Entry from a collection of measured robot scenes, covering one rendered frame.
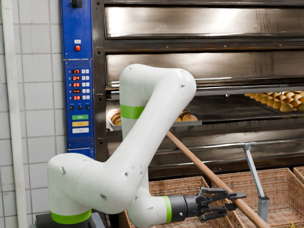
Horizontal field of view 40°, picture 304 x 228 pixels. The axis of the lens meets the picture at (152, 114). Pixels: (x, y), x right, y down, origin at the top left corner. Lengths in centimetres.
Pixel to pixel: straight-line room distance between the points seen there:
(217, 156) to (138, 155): 154
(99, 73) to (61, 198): 123
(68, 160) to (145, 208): 34
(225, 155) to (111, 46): 100
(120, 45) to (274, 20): 96
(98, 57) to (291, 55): 121
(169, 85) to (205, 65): 124
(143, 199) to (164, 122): 31
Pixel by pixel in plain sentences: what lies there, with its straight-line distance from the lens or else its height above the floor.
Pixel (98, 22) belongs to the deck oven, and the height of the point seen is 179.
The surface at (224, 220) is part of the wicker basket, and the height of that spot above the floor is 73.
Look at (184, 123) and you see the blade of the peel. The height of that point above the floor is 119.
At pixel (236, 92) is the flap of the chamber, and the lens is 248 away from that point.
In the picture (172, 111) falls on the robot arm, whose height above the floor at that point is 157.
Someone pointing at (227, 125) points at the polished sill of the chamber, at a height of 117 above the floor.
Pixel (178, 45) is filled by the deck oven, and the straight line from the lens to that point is 246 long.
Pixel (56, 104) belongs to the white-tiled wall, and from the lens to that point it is 238.
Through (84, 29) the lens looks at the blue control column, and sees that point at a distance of 230.
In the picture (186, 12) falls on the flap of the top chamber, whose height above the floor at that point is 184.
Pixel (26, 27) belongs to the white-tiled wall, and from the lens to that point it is 232.
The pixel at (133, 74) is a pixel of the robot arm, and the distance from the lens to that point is 141.
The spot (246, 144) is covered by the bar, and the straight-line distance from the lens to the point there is 232.
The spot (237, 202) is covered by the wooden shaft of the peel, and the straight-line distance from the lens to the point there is 156.
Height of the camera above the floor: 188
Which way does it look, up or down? 14 degrees down
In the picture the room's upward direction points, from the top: 1 degrees clockwise
